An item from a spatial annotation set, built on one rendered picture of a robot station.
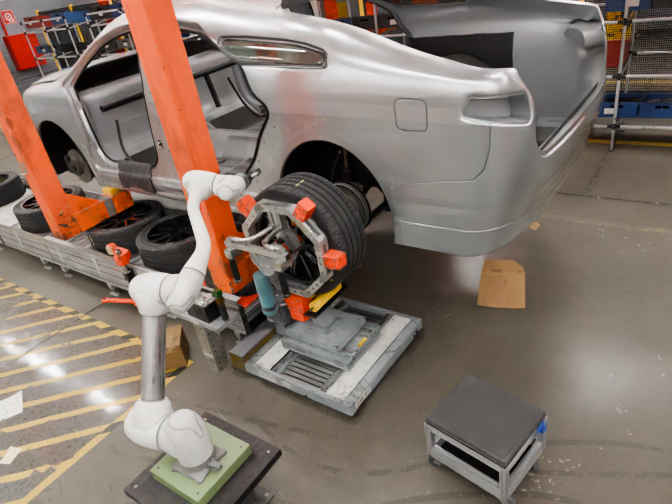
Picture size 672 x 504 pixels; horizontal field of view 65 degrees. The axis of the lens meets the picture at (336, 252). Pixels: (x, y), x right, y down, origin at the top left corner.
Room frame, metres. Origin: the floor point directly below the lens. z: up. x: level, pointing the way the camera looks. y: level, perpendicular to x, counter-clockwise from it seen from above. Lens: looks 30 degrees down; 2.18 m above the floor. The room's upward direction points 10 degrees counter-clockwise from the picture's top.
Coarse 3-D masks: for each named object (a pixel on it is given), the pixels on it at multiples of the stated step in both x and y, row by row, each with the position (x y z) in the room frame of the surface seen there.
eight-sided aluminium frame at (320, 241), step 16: (256, 208) 2.51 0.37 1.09; (272, 208) 2.44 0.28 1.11; (288, 208) 2.38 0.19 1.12; (304, 224) 2.33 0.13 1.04; (256, 240) 2.62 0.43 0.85; (320, 240) 2.28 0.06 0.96; (256, 256) 2.60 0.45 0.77; (320, 256) 2.28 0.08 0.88; (320, 272) 2.29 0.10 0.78; (304, 288) 2.44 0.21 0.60
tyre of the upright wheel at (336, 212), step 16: (288, 176) 2.68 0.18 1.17; (304, 176) 2.62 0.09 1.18; (320, 176) 2.61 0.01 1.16; (272, 192) 2.54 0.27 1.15; (288, 192) 2.48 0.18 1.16; (304, 192) 2.46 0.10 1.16; (320, 192) 2.48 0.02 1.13; (336, 192) 2.51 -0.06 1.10; (320, 208) 2.38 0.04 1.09; (336, 208) 2.42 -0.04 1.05; (352, 208) 2.48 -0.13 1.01; (256, 224) 2.67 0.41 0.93; (320, 224) 2.36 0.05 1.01; (336, 224) 2.35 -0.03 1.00; (352, 224) 2.41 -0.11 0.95; (336, 240) 2.31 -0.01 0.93; (352, 240) 2.37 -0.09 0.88; (352, 256) 2.36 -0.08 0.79; (336, 272) 2.33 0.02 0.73; (320, 288) 2.42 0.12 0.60
